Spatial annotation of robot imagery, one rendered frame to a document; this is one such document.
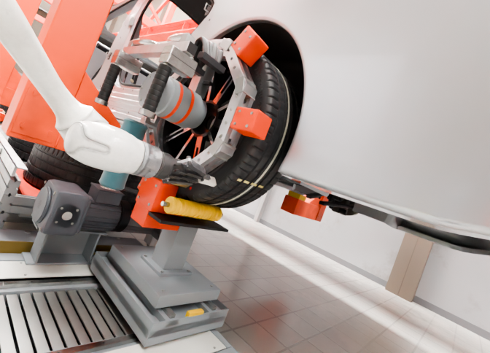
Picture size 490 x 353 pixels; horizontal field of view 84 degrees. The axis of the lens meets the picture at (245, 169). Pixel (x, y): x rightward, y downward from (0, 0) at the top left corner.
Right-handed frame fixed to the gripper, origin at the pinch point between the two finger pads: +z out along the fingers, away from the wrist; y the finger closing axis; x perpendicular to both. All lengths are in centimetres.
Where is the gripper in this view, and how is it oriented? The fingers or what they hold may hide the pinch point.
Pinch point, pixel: (207, 179)
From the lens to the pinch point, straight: 90.9
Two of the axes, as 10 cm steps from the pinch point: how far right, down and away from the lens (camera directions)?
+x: -2.5, -8.4, 4.8
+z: 6.1, 2.6, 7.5
